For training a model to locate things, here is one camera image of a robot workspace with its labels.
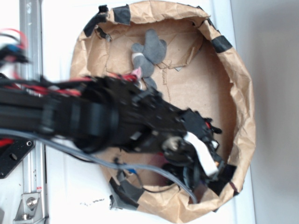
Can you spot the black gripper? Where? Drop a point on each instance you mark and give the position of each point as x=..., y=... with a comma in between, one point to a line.
x=193, y=159

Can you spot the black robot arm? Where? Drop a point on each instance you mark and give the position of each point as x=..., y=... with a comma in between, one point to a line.
x=86, y=116

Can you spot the brown paper bag bin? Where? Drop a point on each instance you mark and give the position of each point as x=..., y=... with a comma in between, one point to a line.
x=202, y=71

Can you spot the grey plush mouse toy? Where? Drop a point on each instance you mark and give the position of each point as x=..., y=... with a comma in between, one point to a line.
x=146, y=56

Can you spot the aluminium extrusion rail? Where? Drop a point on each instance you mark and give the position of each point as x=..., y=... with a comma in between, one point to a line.
x=34, y=164

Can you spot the metal corner bracket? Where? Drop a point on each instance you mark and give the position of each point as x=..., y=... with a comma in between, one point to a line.
x=30, y=209

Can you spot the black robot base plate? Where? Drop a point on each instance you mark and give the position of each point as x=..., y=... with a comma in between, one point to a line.
x=11, y=156

